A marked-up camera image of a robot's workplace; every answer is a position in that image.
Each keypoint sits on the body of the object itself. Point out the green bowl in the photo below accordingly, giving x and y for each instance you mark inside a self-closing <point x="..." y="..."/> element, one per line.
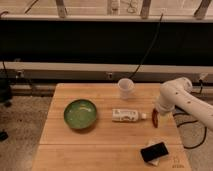
<point x="80" y="114"/>

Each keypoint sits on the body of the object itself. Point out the white plastic bottle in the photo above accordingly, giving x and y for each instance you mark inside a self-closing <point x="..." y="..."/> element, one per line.
<point x="127" y="115"/>

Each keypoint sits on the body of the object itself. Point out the black sponge block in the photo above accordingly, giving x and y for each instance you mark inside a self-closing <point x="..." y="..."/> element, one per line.
<point x="153" y="152"/>

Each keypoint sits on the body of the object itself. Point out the black chair base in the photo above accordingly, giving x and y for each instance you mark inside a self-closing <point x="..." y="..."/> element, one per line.
<point x="5" y="97"/>

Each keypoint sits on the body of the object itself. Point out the red chili pepper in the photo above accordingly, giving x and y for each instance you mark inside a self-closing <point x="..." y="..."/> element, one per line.
<point x="155" y="118"/>

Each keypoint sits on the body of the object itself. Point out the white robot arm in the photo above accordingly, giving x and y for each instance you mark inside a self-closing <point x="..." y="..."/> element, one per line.
<point x="177" y="92"/>

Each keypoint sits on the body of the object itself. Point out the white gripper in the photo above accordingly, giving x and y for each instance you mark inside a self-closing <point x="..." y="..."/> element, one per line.
<point x="163" y="106"/>

